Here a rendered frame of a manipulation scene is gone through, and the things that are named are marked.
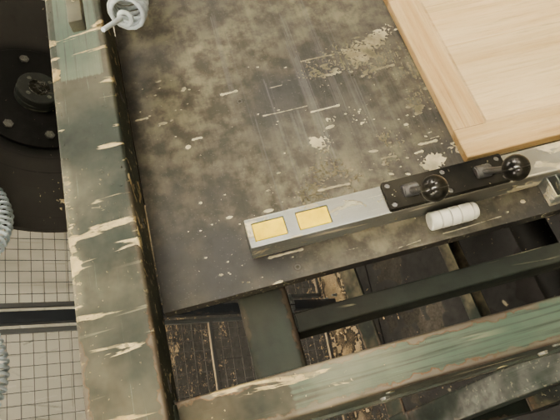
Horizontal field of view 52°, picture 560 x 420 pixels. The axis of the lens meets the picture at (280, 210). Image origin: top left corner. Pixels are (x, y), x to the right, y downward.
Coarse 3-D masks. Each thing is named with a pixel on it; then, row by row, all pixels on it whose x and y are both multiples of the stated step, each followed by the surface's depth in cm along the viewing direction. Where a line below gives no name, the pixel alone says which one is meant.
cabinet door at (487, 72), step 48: (384, 0) 114; (432, 0) 113; (480, 0) 112; (528, 0) 112; (432, 48) 106; (480, 48) 106; (528, 48) 106; (432, 96) 103; (480, 96) 101; (528, 96) 101; (480, 144) 96; (528, 144) 97
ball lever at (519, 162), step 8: (504, 160) 80; (512, 160) 78; (520, 160) 78; (528, 160) 79; (472, 168) 90; (480, 168) 89; (488, 168) 87; (496, 168) 84; (504, 168) 79; (512, 168) 78; (520, 168) 78; (528, 168) 78; (480, 176) 89; (488, 176) 89; (504, 176) 80; (512, 176) 78; (520, 176) 78
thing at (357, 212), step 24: (552, 144) 93; (552, 168) 91; (360, 192) 90; (480, 192) 90; (504, 192) 93; (264, 216) 89; (288, 216) 89; (336, 216) 88; (360, 216) 88; (384, 216) 89; (408, 216) 91; (264, 240) 87; (288, 240) 87; (312, 240) 89
